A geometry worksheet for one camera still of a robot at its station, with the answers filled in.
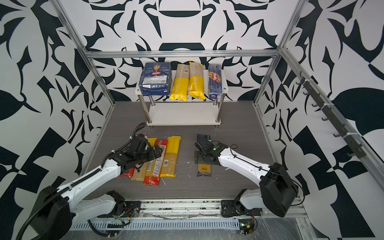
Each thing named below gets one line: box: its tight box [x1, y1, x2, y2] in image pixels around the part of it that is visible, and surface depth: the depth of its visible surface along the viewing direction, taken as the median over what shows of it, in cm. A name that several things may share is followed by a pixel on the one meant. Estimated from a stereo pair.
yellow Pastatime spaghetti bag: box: [187, 61, 206, 100], surface depth 80 cm
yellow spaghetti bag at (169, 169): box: [160, 136, 182, 178], surface depth 91 cm
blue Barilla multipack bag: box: [138, 62, 172, 96], surface depth 76 cm
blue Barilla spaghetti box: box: [208, 63, 223, 100], surface depth 77 cm
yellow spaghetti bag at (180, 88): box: [169, 64, 190, 102], surface depth 81 cm
